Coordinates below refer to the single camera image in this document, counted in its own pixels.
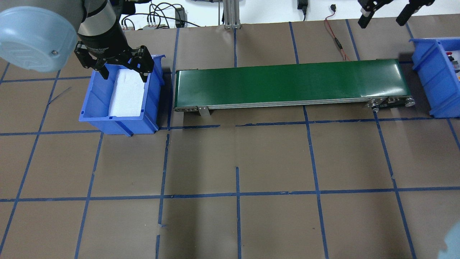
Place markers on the near blue storage bin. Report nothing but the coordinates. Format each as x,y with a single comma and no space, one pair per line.
95,107

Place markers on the black power adapter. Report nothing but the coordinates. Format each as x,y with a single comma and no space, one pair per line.
302,5

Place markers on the aluminium frame post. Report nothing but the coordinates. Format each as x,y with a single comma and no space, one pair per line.
231,14

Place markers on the far blue storage bin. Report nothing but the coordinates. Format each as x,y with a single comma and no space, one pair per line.
437,74

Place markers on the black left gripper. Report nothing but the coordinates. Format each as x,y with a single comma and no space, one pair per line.
103,40

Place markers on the white foam pad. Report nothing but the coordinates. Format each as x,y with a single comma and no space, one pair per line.
127,96

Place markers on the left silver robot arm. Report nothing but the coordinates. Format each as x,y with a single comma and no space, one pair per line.
40,35

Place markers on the green conveyor belt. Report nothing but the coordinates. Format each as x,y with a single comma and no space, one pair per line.
380,84

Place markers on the blue storage bin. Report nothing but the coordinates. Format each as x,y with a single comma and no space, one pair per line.
95,107
437,74

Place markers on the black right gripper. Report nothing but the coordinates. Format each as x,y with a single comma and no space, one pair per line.
370,10

